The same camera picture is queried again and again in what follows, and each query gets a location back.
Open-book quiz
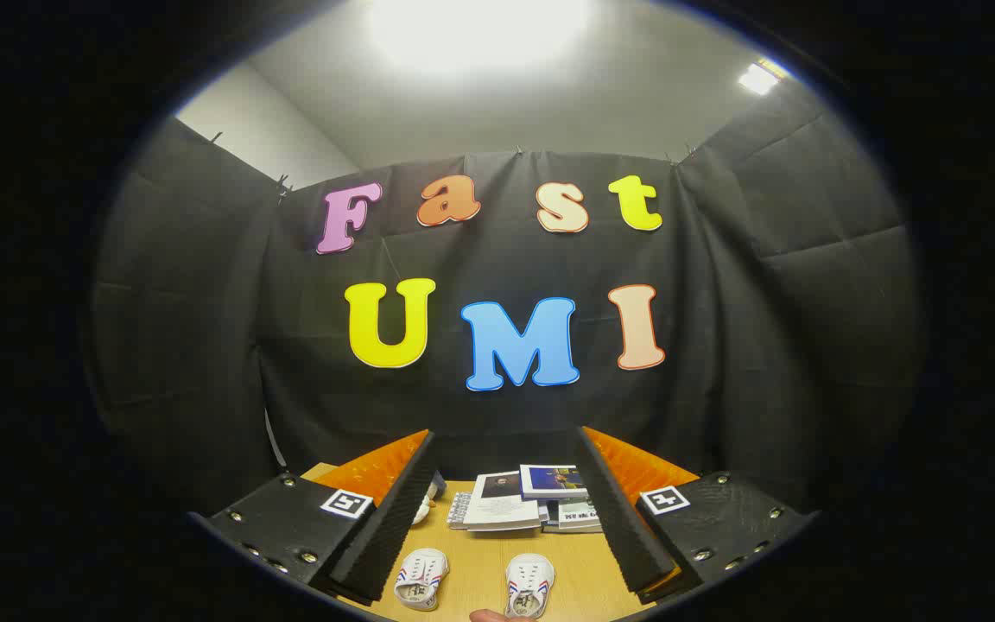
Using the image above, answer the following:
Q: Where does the penguin plush toy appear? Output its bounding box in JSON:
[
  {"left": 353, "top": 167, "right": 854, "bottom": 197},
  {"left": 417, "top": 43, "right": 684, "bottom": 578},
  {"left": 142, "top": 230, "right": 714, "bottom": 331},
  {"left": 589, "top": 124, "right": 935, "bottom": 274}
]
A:
[{"left": 411, "top": 473, "right": 447, "bottom": 526}]

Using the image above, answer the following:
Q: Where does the green and white cover book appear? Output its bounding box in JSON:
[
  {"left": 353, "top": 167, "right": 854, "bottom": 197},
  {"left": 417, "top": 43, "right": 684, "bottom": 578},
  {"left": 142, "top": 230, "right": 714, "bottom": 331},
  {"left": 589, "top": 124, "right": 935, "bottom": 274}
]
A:
[{"left": 556, "top": 499, "right": 604, "bottom": 535}]

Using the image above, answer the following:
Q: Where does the white book with dark photo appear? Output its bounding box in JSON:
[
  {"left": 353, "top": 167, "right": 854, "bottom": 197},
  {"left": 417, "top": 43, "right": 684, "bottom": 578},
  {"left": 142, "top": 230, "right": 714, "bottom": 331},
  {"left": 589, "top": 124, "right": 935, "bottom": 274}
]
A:
[{"left": 461, "top": 471, "right": 543, "bottom": 533}]

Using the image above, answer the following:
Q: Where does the white striped canvas shoe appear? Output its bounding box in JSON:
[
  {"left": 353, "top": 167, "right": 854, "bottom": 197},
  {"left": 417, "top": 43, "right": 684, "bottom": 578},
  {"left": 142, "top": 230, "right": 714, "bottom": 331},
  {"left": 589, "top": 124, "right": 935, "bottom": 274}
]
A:
[
  {"left": 504, "top": 553, "right": 556, "bottom": 619},
  {"left": 394, "top": 548, "right": 451, "bottom": 612}
]

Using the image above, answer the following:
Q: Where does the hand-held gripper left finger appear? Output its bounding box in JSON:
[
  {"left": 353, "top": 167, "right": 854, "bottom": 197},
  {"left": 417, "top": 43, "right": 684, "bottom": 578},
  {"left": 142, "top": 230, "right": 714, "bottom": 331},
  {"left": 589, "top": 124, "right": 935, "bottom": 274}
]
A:
[{"left": 189, "top": 429, "right": 438, "bottom": 607}]

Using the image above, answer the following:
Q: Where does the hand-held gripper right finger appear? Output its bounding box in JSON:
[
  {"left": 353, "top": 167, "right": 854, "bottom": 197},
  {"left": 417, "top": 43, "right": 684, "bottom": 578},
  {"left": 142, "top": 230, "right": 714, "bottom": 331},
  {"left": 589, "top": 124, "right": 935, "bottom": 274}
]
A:
[{"left": 574, "top": 425, "right": 820, "bottom": 606}]

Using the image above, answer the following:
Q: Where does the small ceiling light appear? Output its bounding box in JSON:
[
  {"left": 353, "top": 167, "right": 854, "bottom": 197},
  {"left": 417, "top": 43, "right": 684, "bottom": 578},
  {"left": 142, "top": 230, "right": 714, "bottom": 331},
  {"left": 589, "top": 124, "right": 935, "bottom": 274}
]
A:
[{"left": 738, "top": 59, "right": 788, "bottom": 96}]

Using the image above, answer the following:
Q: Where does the blue cover book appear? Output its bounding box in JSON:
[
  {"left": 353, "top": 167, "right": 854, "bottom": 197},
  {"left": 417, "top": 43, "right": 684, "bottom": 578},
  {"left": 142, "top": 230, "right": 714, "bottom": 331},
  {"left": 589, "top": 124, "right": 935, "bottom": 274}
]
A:
[{"left": 520, "top": 464, "right": 589, "bottom": 501}]

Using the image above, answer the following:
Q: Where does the large ceiling light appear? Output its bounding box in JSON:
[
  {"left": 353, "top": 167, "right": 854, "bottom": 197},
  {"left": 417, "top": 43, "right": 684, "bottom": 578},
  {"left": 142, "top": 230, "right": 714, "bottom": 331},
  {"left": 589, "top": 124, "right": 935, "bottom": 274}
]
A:
[{"left": 366, "top": 0, "right": 593, "bottom": 74}]

